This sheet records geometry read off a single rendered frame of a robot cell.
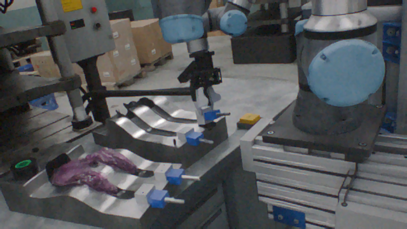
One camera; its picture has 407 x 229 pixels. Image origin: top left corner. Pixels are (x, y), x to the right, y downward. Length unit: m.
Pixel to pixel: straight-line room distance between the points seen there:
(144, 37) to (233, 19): 4.80
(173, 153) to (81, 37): 0.95
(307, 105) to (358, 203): 0.22
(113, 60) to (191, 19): 4.49
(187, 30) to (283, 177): 0.45
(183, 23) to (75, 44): 1.31
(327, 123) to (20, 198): 0.89
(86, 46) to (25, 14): 6.94
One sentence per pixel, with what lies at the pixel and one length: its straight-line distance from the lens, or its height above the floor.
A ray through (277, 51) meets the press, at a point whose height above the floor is 0.18.
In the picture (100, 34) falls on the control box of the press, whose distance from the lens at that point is 1.95.
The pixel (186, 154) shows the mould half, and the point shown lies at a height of 0.85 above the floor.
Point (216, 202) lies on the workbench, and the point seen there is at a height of 0.59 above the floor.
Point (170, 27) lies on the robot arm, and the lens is 0.61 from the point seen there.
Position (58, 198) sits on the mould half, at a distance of 1.06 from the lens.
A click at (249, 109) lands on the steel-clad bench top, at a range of 1.56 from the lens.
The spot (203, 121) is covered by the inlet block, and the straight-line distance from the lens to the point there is 1.22.
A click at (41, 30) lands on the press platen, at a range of 1.66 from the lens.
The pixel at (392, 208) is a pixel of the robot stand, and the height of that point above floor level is 0.95.
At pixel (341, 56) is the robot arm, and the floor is 1.24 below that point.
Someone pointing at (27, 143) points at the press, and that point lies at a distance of 1.83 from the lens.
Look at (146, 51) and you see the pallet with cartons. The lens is 5.84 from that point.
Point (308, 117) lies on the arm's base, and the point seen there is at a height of 1.07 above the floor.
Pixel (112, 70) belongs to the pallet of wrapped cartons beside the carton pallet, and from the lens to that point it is 5.11.
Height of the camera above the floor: 1.39
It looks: 22 degrees down
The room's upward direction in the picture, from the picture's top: 10 degrees counter-clockwise
